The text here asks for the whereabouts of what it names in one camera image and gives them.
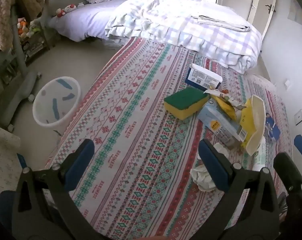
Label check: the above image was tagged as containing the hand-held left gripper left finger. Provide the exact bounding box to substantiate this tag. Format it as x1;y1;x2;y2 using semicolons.
12;139;101;240

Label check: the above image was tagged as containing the toy shelf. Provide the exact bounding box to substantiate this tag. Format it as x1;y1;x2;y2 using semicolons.
17;17;51;63

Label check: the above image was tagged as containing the grey chair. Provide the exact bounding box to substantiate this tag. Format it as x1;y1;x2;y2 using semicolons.
0;5;38;132

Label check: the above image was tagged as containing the yellow plastic bag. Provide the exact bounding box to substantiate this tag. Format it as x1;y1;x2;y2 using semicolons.
240;95;267;157

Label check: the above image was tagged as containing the pale green packet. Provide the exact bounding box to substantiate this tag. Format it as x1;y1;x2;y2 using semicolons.
253;140;269;171

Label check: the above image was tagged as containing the red white plush toy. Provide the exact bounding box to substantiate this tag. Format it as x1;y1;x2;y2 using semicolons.
56;3;76;18

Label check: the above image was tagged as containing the white plastic bin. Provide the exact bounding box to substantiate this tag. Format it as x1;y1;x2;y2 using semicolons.
32;76;81;127

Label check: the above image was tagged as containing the yellow snack wrapper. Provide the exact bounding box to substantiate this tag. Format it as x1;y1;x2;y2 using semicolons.
210;92;237;120

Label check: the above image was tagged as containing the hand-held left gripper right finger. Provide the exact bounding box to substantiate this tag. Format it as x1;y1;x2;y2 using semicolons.
198;139;287;240

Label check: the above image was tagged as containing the small blue packet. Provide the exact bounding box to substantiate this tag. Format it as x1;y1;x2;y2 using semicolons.
265;114;281;140

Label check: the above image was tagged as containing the bed with lilac sheet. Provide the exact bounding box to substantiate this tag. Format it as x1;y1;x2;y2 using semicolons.
44;0;151;43

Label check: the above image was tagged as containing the dark blue cloth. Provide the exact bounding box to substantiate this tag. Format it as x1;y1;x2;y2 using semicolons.
0;190;17;222

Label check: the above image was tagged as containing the white blue cardboard box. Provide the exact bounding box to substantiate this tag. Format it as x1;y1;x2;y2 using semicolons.
185;63;223;92

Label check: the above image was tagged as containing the checked quilt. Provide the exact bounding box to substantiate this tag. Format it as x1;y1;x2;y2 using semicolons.
105;0;263;74

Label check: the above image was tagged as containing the brown fuzzy blanket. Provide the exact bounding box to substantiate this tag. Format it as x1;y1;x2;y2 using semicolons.
0;0;46;50

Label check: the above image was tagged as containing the light blue packet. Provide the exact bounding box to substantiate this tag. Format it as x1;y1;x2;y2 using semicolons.
197;102;248;143

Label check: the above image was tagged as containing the yellow green sponge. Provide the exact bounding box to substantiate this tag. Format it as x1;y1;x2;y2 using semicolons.
164;88;209;120

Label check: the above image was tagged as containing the white speckled rug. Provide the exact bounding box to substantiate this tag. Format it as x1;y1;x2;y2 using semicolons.
0;122;23;198

